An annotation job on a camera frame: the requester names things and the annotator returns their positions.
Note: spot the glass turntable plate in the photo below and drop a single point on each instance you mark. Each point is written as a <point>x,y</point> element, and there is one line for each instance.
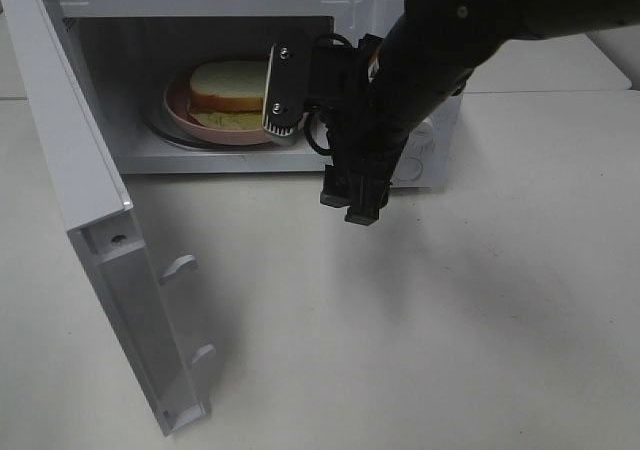
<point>202,145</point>

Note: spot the pink plate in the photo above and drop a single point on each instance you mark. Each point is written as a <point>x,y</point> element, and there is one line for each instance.
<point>176,104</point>

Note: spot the round white door button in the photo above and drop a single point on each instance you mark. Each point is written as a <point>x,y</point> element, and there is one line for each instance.
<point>408,169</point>

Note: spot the white microwave door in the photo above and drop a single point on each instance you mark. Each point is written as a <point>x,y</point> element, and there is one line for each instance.
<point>98,212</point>

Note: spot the white microwave oven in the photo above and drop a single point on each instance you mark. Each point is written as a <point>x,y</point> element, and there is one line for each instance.
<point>134,48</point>

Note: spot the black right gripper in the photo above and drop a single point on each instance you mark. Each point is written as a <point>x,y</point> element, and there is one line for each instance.
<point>358,92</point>

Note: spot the white bread sandwich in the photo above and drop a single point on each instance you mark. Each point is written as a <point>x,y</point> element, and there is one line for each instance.
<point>228,94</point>

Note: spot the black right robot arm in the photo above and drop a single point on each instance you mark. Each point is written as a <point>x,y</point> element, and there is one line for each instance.
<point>449,39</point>

